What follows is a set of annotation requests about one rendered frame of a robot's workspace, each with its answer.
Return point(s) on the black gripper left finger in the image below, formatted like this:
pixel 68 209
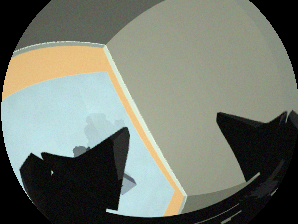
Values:
pixel 100 170

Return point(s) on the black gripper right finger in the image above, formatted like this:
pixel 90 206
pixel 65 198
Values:
pixel 249 140

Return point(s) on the light grey sloped panel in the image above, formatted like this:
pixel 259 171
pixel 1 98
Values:
pixel 127 184

